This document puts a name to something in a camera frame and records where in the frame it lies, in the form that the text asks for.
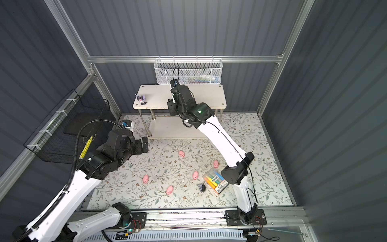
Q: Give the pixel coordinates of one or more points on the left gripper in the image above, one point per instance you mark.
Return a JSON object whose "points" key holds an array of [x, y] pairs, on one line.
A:
{"points": [[139, 149]]}

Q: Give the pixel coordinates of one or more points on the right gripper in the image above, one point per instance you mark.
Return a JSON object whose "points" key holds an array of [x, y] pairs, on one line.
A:
{"points": [[171, 106]]}

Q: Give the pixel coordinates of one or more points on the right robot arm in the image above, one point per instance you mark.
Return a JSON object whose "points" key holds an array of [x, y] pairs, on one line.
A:
{"points": [[223, 145]]}

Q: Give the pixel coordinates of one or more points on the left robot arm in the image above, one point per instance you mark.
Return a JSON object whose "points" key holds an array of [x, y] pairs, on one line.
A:
{"points": [[52, 224]]}

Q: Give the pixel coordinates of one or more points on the white two-tier shelf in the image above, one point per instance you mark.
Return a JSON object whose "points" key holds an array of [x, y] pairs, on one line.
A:
{"points": [[164, 126]]}

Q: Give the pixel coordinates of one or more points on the pink pig toy left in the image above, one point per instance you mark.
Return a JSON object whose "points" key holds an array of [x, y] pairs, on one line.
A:
{"points": [[145, 179]]}

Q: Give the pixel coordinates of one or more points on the pink pig toy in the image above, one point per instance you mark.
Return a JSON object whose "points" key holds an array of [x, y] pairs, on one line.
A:
{"points": [[181, 154], [169, 190], [145, 179], [216, 164], [195, 175]]}

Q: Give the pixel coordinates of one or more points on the pens in white basket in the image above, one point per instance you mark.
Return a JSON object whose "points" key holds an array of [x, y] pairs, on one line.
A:
{"points": [[201, 79]]}

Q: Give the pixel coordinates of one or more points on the pink pig toy top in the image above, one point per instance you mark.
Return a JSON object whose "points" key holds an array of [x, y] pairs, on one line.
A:
{"points": [[181, 154]]}

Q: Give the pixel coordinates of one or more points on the yellow marker in basket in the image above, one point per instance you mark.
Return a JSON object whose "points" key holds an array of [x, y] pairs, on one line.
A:
{"points": [[86, 148]]}

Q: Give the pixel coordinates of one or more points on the pink pig toy bottom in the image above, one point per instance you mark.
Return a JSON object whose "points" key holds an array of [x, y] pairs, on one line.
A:
{"points": [[169, 190]]}

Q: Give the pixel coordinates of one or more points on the pink pig toy centre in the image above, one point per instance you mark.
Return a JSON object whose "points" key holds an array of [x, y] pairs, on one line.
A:
{"points": [[195, 175]]}

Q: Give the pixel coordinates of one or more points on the pink pig toy right upper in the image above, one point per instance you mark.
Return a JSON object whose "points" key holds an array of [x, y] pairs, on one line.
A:
{"points": [[216, 164]]}

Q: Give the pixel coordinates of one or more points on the black purple toy near markers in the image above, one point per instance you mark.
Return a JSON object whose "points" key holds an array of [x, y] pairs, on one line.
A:
{"points": [[202, 187]]}

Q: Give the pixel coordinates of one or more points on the pack of coloured markers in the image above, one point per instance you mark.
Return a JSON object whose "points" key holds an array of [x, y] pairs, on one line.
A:
{"points": [[215, 180]]}

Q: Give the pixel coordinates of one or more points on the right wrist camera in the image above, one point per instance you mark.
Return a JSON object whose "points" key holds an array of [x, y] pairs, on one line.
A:
{"points": [[174, 83]]}

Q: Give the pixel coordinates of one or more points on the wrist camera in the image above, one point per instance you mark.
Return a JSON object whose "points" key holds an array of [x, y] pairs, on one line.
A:
{"points": [[127, 124], [174, 83]]}

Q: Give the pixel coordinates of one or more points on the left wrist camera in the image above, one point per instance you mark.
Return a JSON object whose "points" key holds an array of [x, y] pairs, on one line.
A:
{"points": [[127, 124]]}

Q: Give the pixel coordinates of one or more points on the white mesh wall basket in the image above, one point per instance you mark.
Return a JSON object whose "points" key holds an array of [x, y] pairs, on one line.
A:
{"points": [[167, 71]]}

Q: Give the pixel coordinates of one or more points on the black wire wall basket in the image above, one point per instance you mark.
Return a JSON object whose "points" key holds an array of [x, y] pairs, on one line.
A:
{"points": [[54, 142]]}

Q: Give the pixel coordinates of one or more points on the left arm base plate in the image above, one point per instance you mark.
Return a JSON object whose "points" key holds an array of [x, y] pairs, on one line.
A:
{"points": [[133, 221]]}

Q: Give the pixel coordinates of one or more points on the white vented cable duct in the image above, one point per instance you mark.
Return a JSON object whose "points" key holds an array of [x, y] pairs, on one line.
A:
{"points": [[179, 235]]}

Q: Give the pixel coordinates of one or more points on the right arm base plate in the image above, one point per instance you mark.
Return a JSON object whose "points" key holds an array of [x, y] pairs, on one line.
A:
{"points": [[239, 218]]}

